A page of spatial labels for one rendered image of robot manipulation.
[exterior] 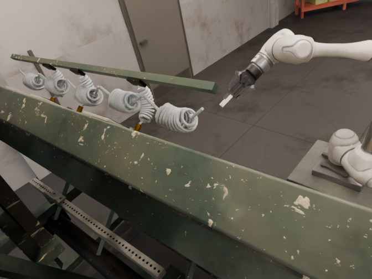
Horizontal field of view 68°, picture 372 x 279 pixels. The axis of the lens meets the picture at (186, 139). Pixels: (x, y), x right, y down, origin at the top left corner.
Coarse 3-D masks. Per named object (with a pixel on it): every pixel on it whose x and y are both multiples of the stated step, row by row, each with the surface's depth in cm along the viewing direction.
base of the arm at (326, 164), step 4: (324, 152) 189; (324, 156) 189; (328, 160) 181; (324, 164) 183; (328, 164) 182; (332, 164) 178; (328, 168) 181; (332, 168) 179; (336, 168) 177; (340, 168) 175; (336, 172) 178; (340, 172) 175; (344, 172) 174; (344, 176) 173
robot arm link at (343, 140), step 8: (336, 136) 167; (344, 136) 163; (352, 136) 162; (336, 144) 166; (344, 144) 163; (352, 144) 162; (328, 152) 177; (336, 152) 167; (344, 152) 162; (336, 160) 170
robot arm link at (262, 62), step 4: (256, 56) 125; (260, 56) 123; (264, 56) 122; (252, 60) 126; (256, 60) 124; (260, 60) 123; (264, 60) 123; (268, 60) 122; (256, 64) 124; (260, 64) 123; (264, 64) 123; (268, 64) 123; (272, 64) 125; (260, 68) 124; (264, 68) 124; (268, 68) 125; (264, 72) 125
